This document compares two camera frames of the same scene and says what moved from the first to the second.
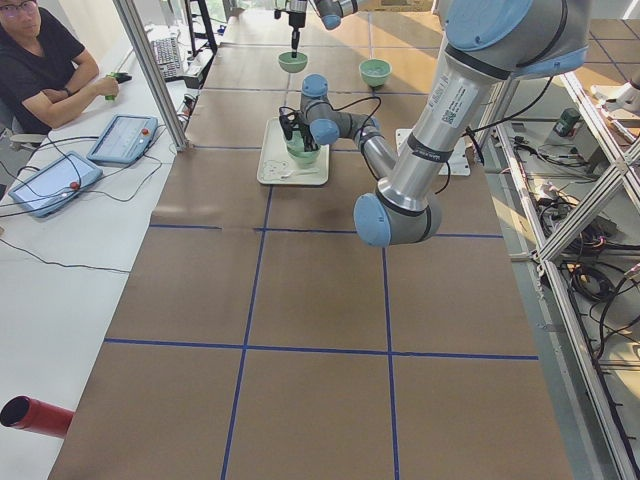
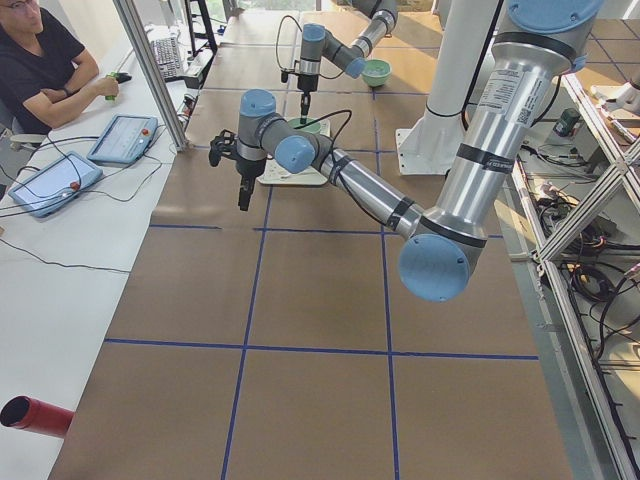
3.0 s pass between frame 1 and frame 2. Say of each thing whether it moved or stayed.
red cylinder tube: stayed
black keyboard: stayed
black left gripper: moved
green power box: stayed
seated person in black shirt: stayed
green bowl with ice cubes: stayed
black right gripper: moved
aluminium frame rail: stayed
